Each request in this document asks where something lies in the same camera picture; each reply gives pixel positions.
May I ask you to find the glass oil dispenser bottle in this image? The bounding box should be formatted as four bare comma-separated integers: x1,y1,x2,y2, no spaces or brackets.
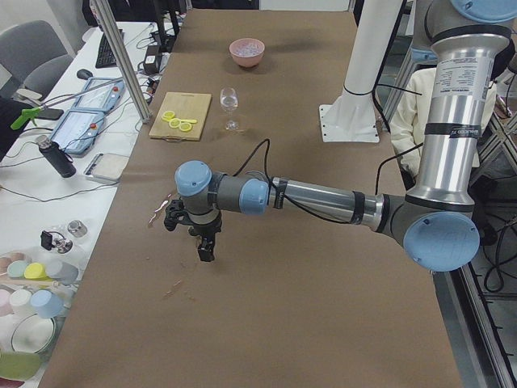
40,230,73,254

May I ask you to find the seated person in white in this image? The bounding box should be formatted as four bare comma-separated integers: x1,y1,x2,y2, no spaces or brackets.
388,48,517,191

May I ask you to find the lemon slice near handle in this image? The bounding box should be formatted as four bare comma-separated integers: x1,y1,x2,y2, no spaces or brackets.
179,122,192,133

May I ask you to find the clear wine glass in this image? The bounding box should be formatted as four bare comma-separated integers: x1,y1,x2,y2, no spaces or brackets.
220,87,239,130

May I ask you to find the pink bowl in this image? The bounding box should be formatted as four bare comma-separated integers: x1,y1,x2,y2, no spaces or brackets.
229,38,265,68

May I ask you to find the white plate green rim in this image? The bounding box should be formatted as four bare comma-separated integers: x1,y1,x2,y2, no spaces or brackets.
11,314,57,354

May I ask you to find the grey plastic cup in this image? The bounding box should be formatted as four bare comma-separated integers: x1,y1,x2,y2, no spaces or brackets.
45,259,79,285

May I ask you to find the bamboo cutting board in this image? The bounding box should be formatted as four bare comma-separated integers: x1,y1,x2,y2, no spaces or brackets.
149,92,212,141

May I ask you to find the lower blue teach pendant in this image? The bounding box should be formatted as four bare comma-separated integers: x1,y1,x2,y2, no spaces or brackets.
50,109,105,157

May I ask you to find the middle lemon slice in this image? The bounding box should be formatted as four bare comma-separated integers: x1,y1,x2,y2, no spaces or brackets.
169,118,182,128

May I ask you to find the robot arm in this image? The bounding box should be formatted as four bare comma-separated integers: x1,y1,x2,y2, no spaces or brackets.
164,1,516,272

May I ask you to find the aluminium frame post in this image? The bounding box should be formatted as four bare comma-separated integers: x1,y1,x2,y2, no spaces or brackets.
90,0,151,124

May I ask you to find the white digital scale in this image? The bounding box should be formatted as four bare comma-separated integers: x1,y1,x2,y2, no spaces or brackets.
84,153,129,184

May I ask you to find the grey office chair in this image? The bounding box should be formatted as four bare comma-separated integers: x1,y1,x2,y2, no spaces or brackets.
1,20,74,98

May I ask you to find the upper blue teach pendant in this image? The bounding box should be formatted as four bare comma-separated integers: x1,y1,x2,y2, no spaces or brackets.
72,77,125,113

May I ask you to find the black water bottle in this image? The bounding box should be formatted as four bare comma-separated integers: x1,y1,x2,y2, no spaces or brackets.
36,135,76,178

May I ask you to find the steel lid on table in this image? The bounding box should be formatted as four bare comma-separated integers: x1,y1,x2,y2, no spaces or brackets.
66,220,88,238

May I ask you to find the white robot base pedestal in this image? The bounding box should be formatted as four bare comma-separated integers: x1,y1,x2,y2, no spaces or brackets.
319,0,405,143

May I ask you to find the yellow plastic cup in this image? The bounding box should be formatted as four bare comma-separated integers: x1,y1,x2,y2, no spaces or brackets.
23,263,50,281

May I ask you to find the ice cubes pile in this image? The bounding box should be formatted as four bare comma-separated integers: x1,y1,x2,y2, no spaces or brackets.
234,40,262,57

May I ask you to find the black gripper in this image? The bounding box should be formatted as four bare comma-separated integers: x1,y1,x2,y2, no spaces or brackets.
188,212,222,262

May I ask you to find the mint green plastic cup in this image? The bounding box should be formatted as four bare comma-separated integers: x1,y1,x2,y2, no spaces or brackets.
7,260,28,279

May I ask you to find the black keyboard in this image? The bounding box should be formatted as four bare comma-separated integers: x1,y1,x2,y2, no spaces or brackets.
95,34,116,69

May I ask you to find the green handled reacher tool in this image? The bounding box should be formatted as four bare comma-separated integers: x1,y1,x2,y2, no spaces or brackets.
11,77,122,130

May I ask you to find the blue teach pendant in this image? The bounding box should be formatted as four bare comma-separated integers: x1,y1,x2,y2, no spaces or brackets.
72,77,125,113
50,109,105,157

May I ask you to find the blue plastic cup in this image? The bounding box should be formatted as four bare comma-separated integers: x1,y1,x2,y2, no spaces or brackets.
30,289,65,318

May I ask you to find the far lemon slice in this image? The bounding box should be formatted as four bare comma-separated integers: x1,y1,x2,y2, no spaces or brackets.
162,111,175,121

